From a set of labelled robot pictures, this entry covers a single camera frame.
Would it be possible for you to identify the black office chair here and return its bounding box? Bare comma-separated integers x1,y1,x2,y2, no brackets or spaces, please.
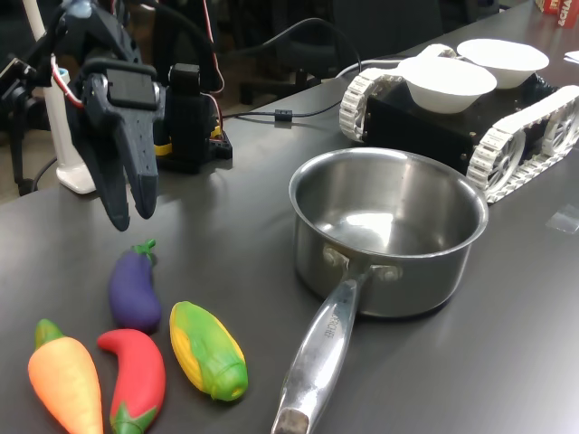
332,0,444,69

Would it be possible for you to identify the white post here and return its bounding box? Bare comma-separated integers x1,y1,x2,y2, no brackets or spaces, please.
22,0,99,195

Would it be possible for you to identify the white bowl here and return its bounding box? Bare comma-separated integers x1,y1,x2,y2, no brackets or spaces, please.
396,57,498,114
456,38,550,90

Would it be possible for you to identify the steel pan with long handle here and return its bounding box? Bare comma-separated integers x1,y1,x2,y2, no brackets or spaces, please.
270,146,490,434

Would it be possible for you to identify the orange toy carrot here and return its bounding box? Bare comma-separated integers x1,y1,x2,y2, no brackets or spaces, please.
27,318,104,434

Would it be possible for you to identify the black vehicle with white tracks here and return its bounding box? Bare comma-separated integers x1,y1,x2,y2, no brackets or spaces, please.
338,42,579,204

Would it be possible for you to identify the purple toy aubergine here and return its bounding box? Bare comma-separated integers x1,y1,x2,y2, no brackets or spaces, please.
107,238,163,335

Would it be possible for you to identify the red toy chilli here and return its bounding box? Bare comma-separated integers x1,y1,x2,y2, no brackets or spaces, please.
97,328,166,434

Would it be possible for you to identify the pale grey putty lump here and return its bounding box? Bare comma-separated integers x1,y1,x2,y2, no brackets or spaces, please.
61,0,99,19

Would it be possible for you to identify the white cable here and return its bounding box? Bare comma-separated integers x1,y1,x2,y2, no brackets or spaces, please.
335,57,408,80

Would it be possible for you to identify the long black cable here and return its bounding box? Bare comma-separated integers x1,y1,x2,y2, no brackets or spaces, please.
128,0,363,123

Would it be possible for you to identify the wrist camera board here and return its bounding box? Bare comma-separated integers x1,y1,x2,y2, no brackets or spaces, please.
0,53,40,108

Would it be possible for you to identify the yellow green toy corn cob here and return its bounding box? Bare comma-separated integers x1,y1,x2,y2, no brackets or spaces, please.
169,300,250,402

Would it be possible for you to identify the clear tape piece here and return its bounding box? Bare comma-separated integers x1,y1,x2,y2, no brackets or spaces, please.
545,203,579,234

